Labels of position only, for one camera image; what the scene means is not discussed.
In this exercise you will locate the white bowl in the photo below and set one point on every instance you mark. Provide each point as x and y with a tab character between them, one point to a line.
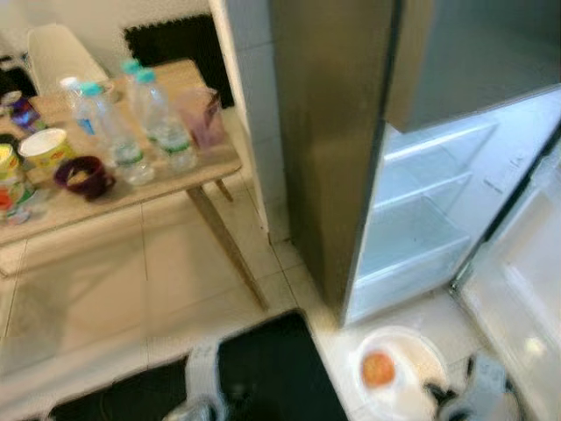
416	360

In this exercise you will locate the orange red fruit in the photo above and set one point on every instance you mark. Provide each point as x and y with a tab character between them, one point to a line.
378	369

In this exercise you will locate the glass fridge shelf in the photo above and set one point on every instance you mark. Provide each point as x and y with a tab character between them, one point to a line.
425	189
412	246
438	143

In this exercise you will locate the white lined fridge door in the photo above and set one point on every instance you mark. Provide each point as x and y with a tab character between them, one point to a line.
517	254

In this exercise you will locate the grey steel fridge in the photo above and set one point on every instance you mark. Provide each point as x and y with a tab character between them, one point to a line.
324	132

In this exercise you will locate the clear crisper drawer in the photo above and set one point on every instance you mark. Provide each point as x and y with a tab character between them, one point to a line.
399	294

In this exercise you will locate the black floor mat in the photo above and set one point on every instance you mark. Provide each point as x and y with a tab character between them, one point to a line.
263	377

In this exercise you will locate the wooden table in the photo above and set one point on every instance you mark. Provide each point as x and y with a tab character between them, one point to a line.
131	197

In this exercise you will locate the maroon bowl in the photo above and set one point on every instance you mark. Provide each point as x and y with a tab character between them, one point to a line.
85	178

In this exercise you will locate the black foam mat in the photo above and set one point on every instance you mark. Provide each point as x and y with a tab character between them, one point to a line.
175	44

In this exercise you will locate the yellow food tub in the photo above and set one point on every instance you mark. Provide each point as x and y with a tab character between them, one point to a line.
48	149

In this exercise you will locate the white capped plastic bottle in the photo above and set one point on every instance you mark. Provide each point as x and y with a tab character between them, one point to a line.
74	101

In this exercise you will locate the purple snack pack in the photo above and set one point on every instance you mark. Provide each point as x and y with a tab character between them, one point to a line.
22	112

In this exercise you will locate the white chair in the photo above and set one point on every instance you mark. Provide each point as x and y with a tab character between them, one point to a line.
61	57

